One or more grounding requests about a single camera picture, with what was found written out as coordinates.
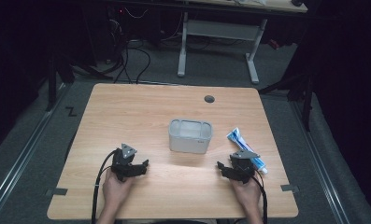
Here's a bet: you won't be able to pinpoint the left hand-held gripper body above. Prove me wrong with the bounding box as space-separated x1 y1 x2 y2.
110 143 144 183

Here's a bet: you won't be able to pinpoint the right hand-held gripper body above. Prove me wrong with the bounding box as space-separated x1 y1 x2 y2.
228 149 261 185

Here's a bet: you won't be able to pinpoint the blue white toothpaste tube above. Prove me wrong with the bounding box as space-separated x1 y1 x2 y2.
225 127 269 175

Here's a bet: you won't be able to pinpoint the white plastic container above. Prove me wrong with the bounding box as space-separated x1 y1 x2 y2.
168 118 214 155

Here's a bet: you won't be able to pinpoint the person's right hand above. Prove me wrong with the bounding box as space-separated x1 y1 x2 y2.
229 176 264 213

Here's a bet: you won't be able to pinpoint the person's left hand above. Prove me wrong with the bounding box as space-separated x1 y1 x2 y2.
102 169 136 209

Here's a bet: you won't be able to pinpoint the black metal stand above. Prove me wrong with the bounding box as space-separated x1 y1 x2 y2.
45 46 113 112
257 69 316 133

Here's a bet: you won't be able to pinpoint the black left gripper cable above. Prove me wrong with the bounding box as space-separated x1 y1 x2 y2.
91 148 118 224

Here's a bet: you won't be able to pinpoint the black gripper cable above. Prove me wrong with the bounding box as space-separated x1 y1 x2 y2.
91 148 118 224
250 173 269 224

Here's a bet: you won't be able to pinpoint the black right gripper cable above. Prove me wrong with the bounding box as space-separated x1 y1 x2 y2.
250 173 269 224

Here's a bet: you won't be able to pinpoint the metal floor rail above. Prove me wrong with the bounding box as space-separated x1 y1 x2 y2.
290 99 351 224
0 82 71 218

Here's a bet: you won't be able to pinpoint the black floor cables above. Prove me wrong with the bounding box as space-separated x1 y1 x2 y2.
112 39 152 85

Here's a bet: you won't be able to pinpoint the white desk frame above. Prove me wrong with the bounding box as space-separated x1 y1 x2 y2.
176 0 308 85

